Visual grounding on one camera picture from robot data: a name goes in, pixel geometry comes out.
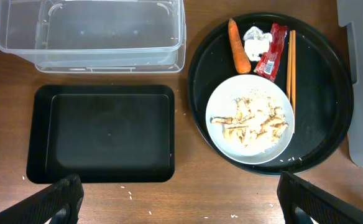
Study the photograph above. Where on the clear plastic bin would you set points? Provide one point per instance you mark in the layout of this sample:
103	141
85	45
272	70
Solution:
128	36

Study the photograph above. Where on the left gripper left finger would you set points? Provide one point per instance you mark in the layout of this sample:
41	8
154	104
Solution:
57	203

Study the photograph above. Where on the crumpled white tissue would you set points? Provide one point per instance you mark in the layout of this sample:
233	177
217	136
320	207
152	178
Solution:
256	43

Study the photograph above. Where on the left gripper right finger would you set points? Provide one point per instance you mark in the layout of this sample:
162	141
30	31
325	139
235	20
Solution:
303	202

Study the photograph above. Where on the round black serving tray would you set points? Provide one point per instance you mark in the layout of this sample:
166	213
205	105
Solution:
324	95

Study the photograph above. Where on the black rectangular tray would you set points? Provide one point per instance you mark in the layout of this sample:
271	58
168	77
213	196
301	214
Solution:
103	133

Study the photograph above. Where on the wooden chopstick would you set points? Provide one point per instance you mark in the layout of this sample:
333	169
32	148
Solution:
289	67
294	71

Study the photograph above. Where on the grey plate with leftovers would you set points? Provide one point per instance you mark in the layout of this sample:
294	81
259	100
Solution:
250	119

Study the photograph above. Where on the red snack wrapper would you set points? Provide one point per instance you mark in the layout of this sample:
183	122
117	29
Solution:
267	66

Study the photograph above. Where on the orange carrot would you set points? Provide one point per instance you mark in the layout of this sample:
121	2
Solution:
241	61

